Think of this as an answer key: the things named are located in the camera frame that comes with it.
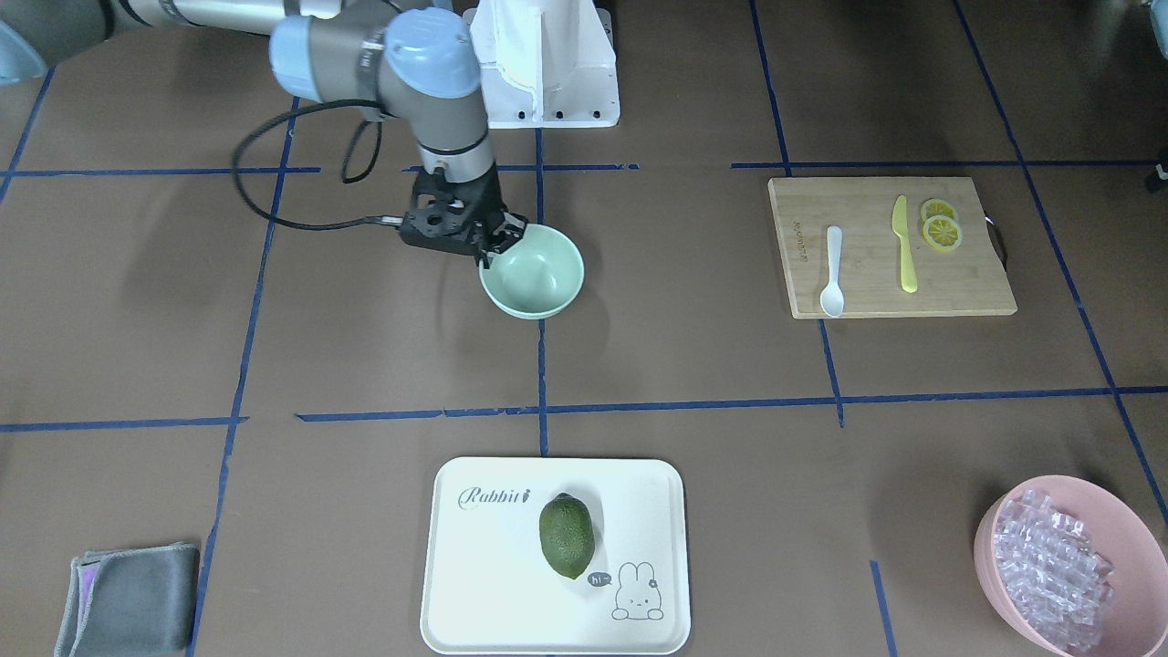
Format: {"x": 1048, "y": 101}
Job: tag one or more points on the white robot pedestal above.
{"x": 546, "y": 64}

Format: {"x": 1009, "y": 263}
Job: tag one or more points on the cream rabbit tray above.
{"x": 488, "y": 589}

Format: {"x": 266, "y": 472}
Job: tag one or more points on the bamboo cutting board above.
{"x": 969, "y": 282}

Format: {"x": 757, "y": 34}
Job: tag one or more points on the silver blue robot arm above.
{"x": 410, "y": 60}

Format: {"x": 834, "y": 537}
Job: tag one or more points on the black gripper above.
{"x": 488, "y": 209}

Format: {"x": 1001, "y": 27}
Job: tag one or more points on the folded grey cloth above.
{"x": 130, "y": 602}

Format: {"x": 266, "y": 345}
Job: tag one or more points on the yellow plastic knife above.
{"x": 899, "y": 225}

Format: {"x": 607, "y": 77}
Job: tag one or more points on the white plastic spoon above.
{"x": 832, "y": 300}

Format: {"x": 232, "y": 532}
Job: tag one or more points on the green lime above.
{"x": 566, "y": 535}

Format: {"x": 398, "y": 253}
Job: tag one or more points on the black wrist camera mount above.
{"x": 438, "y": 230}

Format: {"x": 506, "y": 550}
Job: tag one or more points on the mint green bowl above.
{"x": 536, "y": 278}

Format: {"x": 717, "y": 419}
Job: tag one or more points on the lemon slice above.
{"x": 942, "y": 232}
{"x": 938, "y": 207}

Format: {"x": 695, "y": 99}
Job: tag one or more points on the pink bowl with ice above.
{"x": 1072, "y": 569}

